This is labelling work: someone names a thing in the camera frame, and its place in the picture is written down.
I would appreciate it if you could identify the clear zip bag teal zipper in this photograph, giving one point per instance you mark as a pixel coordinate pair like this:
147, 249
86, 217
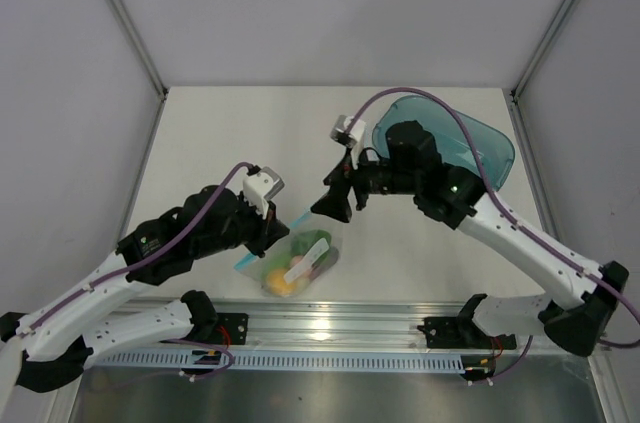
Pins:
257, 268

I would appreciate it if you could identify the white slotted cable duct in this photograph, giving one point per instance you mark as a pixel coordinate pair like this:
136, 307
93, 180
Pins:
310, 361

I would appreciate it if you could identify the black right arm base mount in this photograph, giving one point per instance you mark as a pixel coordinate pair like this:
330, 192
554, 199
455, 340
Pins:
455, 328

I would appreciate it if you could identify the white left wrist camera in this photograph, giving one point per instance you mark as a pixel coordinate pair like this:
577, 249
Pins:
259, 187

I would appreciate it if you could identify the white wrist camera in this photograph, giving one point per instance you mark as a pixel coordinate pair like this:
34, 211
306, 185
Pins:
259, 187
350, 133

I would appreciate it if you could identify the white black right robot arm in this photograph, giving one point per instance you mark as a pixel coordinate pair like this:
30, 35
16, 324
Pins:
579, 295

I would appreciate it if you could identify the pink toy egg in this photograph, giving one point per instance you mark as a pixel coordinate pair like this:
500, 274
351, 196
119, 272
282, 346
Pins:
298, 262

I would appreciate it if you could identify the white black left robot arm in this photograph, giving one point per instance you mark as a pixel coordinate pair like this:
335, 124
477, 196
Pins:
51, 347

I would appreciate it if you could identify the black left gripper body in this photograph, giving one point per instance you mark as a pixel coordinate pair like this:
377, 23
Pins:
256, 242

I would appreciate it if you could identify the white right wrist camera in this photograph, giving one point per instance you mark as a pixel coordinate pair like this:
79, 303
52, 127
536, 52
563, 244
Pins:
350, 133

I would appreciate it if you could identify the green toy bell pepper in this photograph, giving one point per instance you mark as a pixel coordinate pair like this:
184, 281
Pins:
303, 241

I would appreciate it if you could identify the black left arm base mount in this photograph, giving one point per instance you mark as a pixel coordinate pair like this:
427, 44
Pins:
207, 325

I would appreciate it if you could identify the teal plastic tray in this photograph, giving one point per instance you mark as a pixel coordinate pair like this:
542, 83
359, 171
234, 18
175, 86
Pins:
495, 150

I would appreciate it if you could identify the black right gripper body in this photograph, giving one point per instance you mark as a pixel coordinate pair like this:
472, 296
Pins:
346, 179

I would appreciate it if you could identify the green toy lime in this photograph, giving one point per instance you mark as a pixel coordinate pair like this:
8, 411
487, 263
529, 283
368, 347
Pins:
283, 260

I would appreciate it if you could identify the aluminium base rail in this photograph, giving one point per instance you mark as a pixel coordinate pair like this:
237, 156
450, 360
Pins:
310, 328

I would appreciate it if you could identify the yellow toy lemon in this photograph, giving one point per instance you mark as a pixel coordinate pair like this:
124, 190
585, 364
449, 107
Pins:
276, 283

